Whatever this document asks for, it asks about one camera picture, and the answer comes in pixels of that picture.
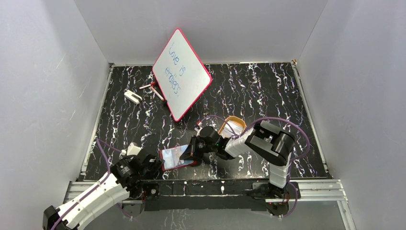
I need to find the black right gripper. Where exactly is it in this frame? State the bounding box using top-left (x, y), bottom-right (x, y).
top-left (180, 136), bottom-right (217, 161)

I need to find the red leather card holder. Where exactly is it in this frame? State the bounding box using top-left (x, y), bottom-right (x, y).
top-left (160, 145), bottom-right (195, 171)

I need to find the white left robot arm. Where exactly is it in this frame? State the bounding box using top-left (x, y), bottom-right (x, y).
top-left (42, 147), bottom-right (165, 230)

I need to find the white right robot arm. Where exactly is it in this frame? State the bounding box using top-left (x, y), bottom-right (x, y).
top-left (180, 121), bottom-right (295, 199)

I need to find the orange oval tray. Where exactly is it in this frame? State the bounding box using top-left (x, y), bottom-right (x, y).
top-left (218, 116), bottom-right (247, 138)

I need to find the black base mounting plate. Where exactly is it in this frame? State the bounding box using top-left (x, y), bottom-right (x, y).
top-left (142, 179), bottom-right (272, 211)

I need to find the pink framed whiteboard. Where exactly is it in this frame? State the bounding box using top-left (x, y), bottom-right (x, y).
top-left (152, 28), bottom-right (213, 122)

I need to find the white whiteboard eraser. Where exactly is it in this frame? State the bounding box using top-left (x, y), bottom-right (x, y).
top-left (124, 90), bottom-right (142, 105)

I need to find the red capped marker pen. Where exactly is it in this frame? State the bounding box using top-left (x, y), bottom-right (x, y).
top-left (139, 82), bottom-right (156, 90)

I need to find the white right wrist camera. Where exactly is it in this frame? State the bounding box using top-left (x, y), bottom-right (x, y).
top-left (194, 121), bottom-right (204, 132)

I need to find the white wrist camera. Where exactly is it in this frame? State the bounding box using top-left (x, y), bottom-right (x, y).
top-left (120, 142), bottom-right (141, 157)
top-left (194, 121), bottom-right (204, 132)

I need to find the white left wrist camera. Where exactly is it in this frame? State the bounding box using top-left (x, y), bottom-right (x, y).
top-left (120, 142), bottom-right (141, 157)

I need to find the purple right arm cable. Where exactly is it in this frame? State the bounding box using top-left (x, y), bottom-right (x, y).
top-left (198, 115), bottom-right (311, 218)

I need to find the aluminium rail frame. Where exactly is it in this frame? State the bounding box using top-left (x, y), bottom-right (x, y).
top-left (63, 62), bottom-right (356, 230)

